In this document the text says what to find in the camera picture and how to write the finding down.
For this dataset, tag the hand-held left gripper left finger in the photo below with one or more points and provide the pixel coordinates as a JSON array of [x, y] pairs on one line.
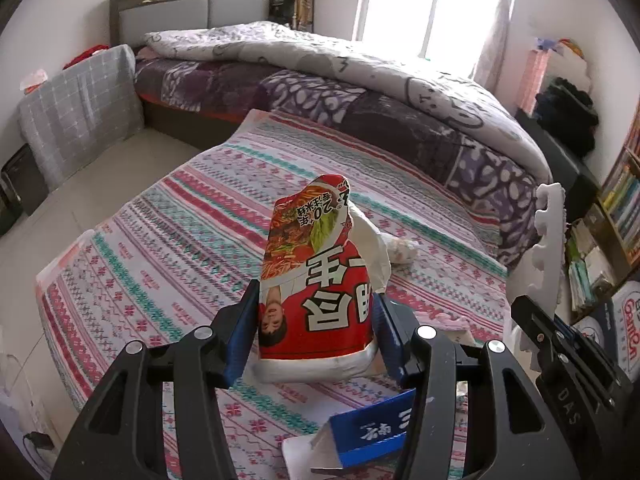
[[240, 340]]

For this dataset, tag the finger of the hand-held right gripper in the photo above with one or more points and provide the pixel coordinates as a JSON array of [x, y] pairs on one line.
[[535, 322], [570, 332]]

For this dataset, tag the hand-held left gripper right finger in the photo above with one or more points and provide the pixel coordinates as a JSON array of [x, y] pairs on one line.
[[387, 330]]

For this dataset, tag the red snack bag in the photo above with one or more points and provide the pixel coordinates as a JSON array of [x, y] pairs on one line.
[[310, 310]]

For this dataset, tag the white foam puzzle mat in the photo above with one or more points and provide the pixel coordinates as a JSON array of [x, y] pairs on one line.
[[550, 220]]

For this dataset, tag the stack of papers and booklets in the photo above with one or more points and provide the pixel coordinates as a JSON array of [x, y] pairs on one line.
[[587, 270]]

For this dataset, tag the crumpled white tissue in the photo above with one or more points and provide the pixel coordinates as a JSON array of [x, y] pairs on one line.
[[402, 252]]

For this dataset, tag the blue and white carton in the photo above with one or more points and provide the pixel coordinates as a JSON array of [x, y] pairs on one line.
[[370, 435]]

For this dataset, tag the wooden bookshelf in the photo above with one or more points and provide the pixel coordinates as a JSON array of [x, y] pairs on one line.
[[607, 220]]

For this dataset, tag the striped patterned blanket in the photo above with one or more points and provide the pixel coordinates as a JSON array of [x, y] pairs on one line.
[[175, 220]]

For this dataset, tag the row of books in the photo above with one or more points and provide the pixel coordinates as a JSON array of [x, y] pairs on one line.
[[622, 195]]

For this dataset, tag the black cabinet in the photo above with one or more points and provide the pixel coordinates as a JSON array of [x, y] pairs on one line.
[[560, 170]]

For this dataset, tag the pile of dark clothing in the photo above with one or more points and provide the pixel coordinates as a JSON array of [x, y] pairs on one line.
[[567, 115]]

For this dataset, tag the pink box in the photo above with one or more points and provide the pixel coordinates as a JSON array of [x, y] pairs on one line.
[[531, 80]]

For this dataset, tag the black box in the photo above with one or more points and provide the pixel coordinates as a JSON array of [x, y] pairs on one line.
[[20, 185]]

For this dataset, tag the yellow toy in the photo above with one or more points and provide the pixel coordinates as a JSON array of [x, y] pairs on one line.
[[572, 49]]

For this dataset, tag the white printed duvet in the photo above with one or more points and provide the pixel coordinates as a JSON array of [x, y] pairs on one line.
[[310, 55]]

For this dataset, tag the light curtain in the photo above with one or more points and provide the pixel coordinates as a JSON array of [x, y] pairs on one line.
[[495, 25]]

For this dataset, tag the red cloth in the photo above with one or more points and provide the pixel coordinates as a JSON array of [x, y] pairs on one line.
[[85, 55]]

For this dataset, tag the window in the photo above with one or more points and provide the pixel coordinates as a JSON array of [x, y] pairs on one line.
[[405, 5]]

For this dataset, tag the bed with grey headboard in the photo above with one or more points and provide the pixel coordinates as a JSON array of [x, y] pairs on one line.
[[165, 15]]

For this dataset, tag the black backpack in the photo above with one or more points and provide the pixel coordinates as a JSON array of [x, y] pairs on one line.
[[282, 2]]

